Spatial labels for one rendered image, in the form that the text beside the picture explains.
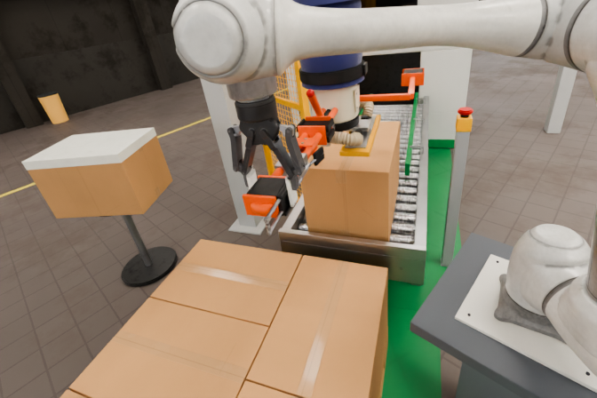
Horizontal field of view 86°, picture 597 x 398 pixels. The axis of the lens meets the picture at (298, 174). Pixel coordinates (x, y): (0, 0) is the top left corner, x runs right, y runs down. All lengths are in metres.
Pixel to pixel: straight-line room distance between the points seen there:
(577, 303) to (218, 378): 1.03
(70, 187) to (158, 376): 1.30
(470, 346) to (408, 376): 0.82
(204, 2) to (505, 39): 0.47
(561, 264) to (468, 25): 0.62
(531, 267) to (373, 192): 0.67
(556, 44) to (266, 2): 0.46
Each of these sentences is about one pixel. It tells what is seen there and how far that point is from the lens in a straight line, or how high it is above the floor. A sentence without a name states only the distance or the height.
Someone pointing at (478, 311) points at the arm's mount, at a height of 0.76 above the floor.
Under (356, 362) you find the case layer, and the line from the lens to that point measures 1.25.
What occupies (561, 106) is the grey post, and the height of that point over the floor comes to 0.31.
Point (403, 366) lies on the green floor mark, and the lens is 1.88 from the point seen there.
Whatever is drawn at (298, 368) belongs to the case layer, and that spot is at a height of 0.54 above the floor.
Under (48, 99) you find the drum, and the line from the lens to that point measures 8.39.
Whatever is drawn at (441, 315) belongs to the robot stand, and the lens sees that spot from 1.12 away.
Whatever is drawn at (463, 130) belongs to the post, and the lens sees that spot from 1.83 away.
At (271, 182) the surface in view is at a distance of 0.68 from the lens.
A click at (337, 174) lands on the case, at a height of 0.92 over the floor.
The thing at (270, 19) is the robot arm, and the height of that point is 1.60.
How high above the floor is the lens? 1.62
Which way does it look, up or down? 28 degrees down
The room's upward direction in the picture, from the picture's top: 8 degrees counter-clockwise
